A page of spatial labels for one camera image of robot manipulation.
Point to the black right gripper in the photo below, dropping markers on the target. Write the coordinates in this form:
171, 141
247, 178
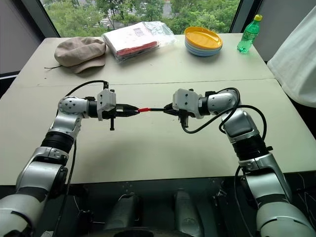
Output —
184, 116

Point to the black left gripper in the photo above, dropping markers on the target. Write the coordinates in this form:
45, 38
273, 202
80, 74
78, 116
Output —
112, 116

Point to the black marker pen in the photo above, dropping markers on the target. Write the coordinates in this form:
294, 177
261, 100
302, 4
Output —
156, 109

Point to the red marker cap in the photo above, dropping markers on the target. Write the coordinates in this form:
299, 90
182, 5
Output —
144, 109

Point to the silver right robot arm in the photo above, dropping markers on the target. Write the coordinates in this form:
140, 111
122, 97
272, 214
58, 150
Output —
266, 177

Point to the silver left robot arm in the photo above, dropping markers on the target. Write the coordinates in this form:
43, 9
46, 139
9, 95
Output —
37, 172

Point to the beige flat cap hat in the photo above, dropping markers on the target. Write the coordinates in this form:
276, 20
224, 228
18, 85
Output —
79, 53

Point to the green bottle with yellow cap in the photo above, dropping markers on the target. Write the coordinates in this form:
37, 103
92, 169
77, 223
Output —
248, 37

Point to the light blue plastic plate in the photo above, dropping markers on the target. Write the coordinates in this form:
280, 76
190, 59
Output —
201, 50

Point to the clear bag of folded clothes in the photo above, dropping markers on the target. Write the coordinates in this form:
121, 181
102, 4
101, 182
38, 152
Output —
137, 42

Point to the yellow plastic plate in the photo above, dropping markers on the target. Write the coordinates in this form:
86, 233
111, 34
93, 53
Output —
203, 37

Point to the dark rounded shape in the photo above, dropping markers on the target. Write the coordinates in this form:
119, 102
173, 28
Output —
122, 212
188, 212

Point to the white cloth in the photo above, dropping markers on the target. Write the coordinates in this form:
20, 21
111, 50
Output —
296, 61

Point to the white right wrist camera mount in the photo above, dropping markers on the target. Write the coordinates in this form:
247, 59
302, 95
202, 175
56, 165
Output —
185, 98

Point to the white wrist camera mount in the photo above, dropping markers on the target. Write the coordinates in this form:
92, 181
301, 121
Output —
185, 98
106, 100

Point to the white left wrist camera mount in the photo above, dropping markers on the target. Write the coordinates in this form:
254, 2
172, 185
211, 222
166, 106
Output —
106, 100

